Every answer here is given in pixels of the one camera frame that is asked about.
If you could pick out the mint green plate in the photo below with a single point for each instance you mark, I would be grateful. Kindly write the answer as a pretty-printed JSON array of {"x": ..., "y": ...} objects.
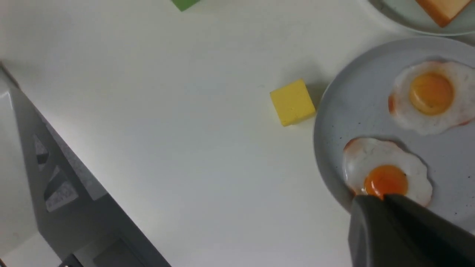
[{"x": 407, "y": 14}]

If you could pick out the grey egg plate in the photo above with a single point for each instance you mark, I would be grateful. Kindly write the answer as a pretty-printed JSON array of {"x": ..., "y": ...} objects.
[{"x": 355, "y": 105}]

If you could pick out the green cube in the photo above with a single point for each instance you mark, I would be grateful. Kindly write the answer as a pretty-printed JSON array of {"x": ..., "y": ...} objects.
[{"x": 183, "y": 5}]

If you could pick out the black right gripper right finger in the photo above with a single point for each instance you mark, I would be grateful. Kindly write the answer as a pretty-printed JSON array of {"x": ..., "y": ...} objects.
[{"x": 398, "y": 232}]

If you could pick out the toast slice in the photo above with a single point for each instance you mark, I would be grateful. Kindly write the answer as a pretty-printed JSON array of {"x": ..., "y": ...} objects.
[{"x": 443, "y": 12}]

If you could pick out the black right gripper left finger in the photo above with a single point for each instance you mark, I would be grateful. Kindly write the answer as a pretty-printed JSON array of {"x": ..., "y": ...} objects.
[{"x": 82, "y": 230}]

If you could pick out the yellow cube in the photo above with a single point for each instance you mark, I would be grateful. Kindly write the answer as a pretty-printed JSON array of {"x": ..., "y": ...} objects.
[{"x": 293, "y": 103}]

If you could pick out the fried egg bottom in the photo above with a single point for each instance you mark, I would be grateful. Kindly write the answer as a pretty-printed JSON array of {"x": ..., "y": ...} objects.
[{"x": 380, "y": 167}]

